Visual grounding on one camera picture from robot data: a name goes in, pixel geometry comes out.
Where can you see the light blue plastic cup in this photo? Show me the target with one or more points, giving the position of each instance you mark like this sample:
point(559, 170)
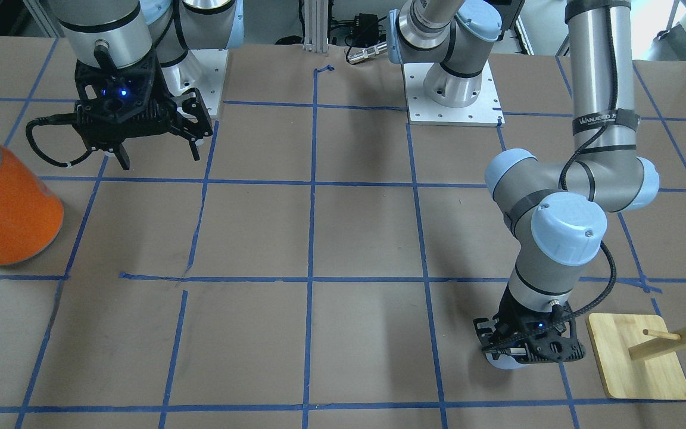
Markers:
point(504, 362)

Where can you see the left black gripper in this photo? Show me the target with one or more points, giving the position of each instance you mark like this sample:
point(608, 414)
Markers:
point(505, 322)

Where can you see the orange metal can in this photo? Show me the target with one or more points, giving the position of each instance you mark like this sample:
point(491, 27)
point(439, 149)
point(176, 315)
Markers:
point(31, 215)

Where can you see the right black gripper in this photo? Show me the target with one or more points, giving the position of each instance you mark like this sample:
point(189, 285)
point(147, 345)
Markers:
point(198, 115)

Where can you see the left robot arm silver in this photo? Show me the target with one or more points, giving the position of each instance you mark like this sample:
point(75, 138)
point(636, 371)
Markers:
point(556, 211)

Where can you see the silver cable connector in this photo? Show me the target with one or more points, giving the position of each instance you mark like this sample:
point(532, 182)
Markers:
point(368, 53)

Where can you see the aluminium frame post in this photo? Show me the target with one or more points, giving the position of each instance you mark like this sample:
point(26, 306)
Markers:
point(316, 26)

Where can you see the wooden mug stand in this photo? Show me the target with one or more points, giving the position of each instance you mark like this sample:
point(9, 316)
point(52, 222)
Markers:
point(636, 356)

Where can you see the black power box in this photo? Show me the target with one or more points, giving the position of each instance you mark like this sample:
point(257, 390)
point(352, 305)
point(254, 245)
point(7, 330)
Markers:
point(366, 30)

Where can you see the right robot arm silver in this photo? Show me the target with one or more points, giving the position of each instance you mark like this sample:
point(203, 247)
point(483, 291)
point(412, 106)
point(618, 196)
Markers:
point(114, 34)

